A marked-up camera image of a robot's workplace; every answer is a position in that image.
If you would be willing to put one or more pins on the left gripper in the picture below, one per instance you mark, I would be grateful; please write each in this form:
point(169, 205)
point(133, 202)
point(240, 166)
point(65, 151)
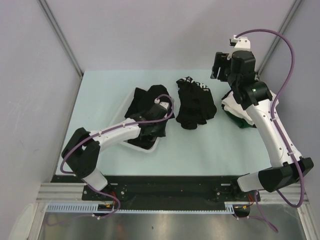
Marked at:
point(156, 134)

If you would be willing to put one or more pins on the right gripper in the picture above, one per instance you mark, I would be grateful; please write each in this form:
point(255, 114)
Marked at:
point(221, 60)

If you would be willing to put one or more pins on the black t-shirt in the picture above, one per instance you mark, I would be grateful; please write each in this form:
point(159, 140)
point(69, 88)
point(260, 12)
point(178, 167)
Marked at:
point(196, 103)

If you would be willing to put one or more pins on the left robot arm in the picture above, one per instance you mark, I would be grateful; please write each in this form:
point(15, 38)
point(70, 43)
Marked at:
point(82, 150)

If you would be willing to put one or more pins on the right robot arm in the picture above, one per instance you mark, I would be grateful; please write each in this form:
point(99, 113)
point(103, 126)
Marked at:
point(288, 166)

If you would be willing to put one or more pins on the black clothes pile in basket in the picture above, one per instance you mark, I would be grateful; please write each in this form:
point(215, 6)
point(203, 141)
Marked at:
point(143, 100)

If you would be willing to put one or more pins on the white folded t-shirt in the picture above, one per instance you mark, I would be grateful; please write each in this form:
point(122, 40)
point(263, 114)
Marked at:
point(232, 107)

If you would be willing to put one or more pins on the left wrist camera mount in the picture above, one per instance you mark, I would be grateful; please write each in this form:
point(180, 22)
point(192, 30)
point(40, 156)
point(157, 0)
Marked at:
point(163, 104)

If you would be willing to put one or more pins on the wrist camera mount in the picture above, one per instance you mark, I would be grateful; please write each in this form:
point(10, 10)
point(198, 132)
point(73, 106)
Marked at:
point(163, 104)
point(241, 43)

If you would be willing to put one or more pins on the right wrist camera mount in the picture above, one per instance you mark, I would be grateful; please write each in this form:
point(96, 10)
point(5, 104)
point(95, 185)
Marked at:
point(241, 43)

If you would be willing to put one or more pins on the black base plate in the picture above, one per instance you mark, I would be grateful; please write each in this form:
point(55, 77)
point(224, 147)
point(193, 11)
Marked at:
point(171, 193)

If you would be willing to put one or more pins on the aluminium frame rail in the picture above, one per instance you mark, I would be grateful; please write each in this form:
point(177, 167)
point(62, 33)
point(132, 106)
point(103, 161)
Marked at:
point(60, 192)

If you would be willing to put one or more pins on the grey slotted cable duct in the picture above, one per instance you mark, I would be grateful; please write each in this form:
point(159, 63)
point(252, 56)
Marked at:
point(72, 207)

